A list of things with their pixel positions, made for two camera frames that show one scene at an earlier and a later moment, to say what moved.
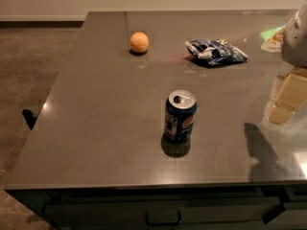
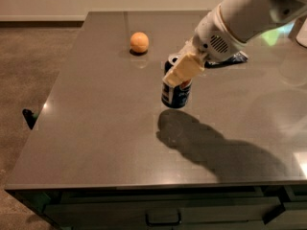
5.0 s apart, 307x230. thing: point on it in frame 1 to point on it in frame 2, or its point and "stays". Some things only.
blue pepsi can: (179, 116) to (175, 96)
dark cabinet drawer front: (160, 213) stays
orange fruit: (139, 42) stays
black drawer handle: (164, 223) stays
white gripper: (295, 43) to (213, 39)
